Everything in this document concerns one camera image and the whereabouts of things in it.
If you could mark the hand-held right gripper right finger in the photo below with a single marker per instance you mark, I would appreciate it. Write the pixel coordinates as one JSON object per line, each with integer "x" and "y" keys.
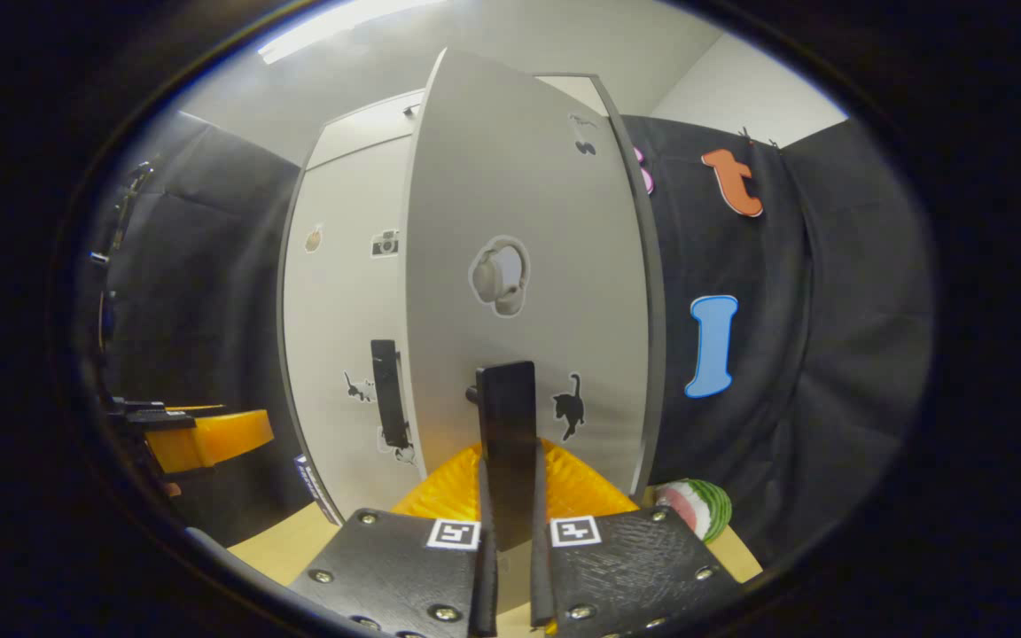
{"x": 542, "y": 585}

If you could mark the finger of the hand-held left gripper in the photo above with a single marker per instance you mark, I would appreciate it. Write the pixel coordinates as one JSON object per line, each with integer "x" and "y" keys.
{"x": 209, "y": 439}

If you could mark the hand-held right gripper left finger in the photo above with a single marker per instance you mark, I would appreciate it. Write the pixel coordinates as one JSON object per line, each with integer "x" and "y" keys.
{"x": 485, "y": 594}

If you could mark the grey cabinet door camera sticker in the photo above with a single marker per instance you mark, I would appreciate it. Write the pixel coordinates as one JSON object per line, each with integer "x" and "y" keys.
{"x": 333, "y": 337}

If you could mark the grey double-door shoe cabinet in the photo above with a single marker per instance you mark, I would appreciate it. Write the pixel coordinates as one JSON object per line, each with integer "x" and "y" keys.
{"x": 658, "y": 337}

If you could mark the grey cabinet top flap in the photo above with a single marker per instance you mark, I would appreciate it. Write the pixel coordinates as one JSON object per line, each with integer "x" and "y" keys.
{"x": 360, "y": 133}

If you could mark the black backdrop cloth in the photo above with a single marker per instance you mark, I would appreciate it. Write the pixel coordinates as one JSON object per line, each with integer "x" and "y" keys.
{"x": 830, "y": 354}
{"x": 209, "y": 292}

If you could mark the watermelon slice toy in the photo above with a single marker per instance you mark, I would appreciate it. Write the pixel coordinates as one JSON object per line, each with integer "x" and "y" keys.
{"x": 701, "y": 507}

